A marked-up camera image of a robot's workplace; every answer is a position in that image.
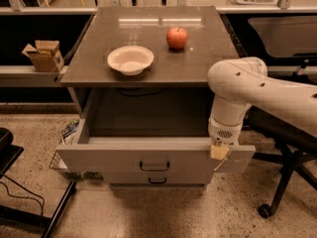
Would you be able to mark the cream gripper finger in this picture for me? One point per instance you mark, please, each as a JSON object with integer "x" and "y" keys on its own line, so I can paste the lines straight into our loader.
{"x": 219, "y": 150}

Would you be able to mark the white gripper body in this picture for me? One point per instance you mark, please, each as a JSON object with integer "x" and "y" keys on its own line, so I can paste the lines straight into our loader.
{"x": 222, "y": 133}

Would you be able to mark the grey top drawer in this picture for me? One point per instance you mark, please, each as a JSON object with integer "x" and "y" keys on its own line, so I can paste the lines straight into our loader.
{"x": 166, "y": 132}

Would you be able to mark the grey drawer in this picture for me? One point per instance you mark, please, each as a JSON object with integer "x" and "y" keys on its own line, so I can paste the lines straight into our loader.
{"x": 166, "y": 132}
{"x": 129, "y": 178}

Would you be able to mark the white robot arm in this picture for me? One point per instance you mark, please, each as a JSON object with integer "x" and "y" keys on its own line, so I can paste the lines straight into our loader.
{"x": 238, "y": 85}

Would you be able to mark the grey bottom drawer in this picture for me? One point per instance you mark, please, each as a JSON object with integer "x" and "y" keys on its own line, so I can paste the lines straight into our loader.
{"x": 129, "y": 178}

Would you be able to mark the grey drawer cabinet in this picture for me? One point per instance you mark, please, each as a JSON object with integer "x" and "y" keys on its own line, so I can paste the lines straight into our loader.
{"x": 139, "y": 83}

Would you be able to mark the open cardboard box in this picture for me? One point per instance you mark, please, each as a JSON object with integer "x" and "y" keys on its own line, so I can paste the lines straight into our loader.
{"x": 44, "y": 55}

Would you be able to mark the black office chair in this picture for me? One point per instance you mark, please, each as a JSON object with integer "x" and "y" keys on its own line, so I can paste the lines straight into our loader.
{"x": 296, "y": 148}

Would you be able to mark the red apple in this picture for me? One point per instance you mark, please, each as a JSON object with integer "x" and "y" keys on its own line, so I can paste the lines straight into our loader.
{"x": 176, "y": 38}

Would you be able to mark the white bowl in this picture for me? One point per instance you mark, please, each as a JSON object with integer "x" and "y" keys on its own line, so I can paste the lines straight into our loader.
{"x": 130, "y": 60}

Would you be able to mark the snack bag in basket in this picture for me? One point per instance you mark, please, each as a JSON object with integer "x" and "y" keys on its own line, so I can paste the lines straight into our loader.
{"x": 68, "y": 133}

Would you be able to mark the black stand with cable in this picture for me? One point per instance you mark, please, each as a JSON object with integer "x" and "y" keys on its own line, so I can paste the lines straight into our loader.
{"x": 9, "y": 153}

